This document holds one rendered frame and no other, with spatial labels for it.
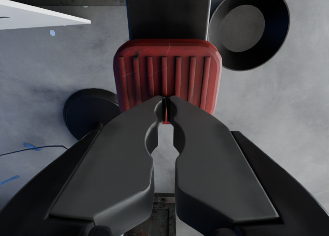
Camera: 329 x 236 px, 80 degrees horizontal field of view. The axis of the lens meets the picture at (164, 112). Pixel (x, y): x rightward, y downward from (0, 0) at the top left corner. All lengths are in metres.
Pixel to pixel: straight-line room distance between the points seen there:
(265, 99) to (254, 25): 0.36
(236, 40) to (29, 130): 1.16
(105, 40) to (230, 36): 0.52
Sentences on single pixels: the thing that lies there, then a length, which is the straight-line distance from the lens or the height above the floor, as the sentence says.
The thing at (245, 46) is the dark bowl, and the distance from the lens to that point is 0.94.
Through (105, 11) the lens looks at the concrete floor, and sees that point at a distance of 0.90.
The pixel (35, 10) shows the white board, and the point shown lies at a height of 0.34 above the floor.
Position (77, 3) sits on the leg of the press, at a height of 0.03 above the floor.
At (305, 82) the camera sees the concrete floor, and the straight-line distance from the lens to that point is 1.13.
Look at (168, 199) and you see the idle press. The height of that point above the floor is 0.03.
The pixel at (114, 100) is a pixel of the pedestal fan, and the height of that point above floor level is 0.03.
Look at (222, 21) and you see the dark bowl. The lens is 0.89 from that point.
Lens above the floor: 0.86
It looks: 58 degrees down
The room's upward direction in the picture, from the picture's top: 177 degrees counter-clockwise
